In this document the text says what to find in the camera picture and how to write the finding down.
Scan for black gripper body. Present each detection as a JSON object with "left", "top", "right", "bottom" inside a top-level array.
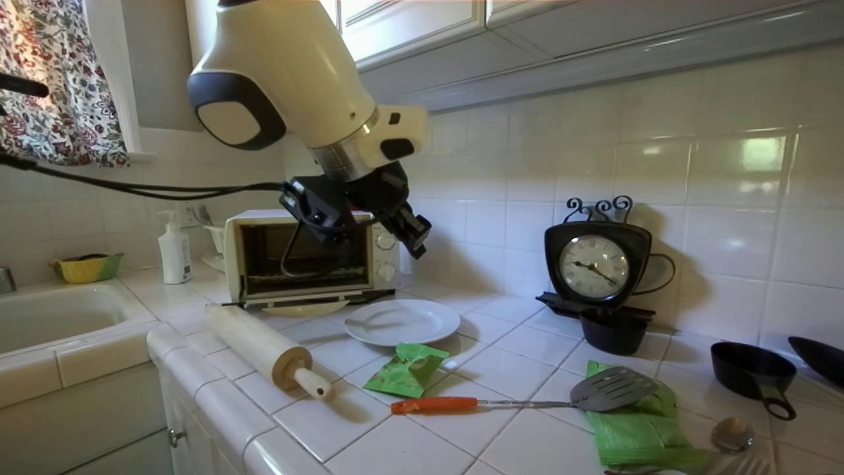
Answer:
[{"left": 348, "top": 161, "right": 413, "bottom": 222}]

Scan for white mini oven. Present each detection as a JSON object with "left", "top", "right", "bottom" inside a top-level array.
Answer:
[{"left": 218, "top": 206, "right": 402, "bottom": 313}]

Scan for white round plate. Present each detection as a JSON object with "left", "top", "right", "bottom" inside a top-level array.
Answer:
[{"left": 339, "top": 297, "right": 463, "bottom": 351}]

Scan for glass oven door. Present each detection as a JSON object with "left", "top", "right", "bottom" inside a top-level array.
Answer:
[{"left": 220, "top": 286, "right": 397, "bottom": 323}]

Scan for wooden rolling pin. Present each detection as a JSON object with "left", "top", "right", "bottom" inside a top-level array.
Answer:
[{"left": 204, "top": 301, "right": 331, "bottom": 405}]

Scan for black ornate table clock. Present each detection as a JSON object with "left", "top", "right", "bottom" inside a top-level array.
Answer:
[{"left": 534, "top": 193, "right": 678, "bottom": 326}]

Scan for white soap bottle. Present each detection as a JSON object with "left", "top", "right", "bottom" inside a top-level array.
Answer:
[{"left": 154, "top": 208, "right": 195, "bottom": 289}]

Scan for small black cup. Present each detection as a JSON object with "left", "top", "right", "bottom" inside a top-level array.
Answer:
[{"left": 578, "top": 310, "right": 654, "bottom": 359}]

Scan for white upper cabinets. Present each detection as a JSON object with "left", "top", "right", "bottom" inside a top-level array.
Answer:
[{"left": 313, "top": 0, "right": 844, "bottom": 117}]

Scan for yellow sponge dish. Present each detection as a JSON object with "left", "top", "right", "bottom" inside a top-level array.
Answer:
[{"left": 50, "top": 251, "right": 127, "bottom": 289}]

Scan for white kitchen sink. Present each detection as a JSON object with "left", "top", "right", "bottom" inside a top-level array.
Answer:
[{"left": 0, "top": 280, "right": 162, "bottom": 412}]

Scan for floral curtain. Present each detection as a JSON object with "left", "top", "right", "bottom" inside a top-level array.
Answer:
[{"left": 0, "top": 0, "right": 131, "bottom": 173}]

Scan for white lower cabinet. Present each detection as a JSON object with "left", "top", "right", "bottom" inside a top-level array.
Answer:
[{"left": 0, "top": 359, "right": 257, "bottom": 475}]

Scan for black pole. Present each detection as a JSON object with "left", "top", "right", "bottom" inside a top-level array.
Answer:
[{"left": 0, "top": 74, "right": 53, "bottom": 102}]

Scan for black shallow pan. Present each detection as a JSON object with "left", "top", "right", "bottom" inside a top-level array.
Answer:
[{"left": 785, "top": 334, "right": 844, "bottom": 392}]

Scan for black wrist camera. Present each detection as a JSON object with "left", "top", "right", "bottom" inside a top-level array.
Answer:
[{"left": 276, "top": 175, "right": 352, "bottom": 248}]

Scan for orange handled metal spatula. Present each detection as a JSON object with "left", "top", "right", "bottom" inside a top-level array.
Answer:
[{"left": 388, "top": 365, "right": 658, "bottom": 418}]

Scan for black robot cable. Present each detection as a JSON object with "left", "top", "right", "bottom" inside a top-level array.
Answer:
[{"left": 0, "top": 149, "right": 290, "bottom": 206}]

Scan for black handled measuring cup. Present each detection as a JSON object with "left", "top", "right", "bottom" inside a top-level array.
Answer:
[{"left": 708, "top": 340, "right": 798, "bottom": 423}]

